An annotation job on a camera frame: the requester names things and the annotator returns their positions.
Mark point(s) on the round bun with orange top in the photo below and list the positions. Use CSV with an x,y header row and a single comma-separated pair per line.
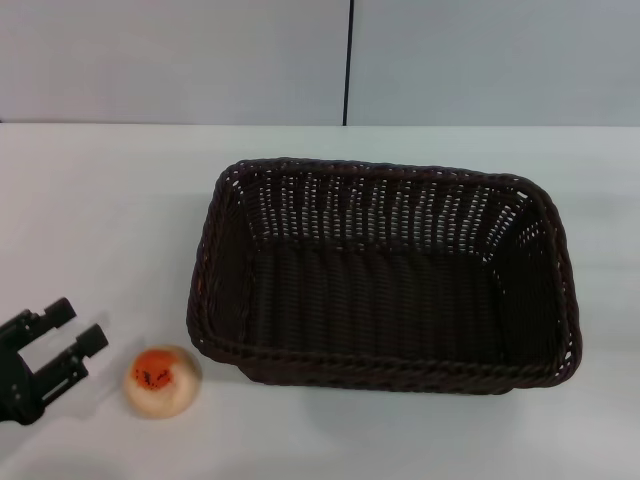
x,y
162,382

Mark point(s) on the black vertical wall strip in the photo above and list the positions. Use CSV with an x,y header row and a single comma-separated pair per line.
x,y
348,62

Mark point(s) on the dark woven plastic basket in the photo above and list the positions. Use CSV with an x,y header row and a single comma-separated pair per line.
x,y
380,300

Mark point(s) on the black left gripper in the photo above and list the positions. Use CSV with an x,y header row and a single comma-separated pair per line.
x,y
15,390

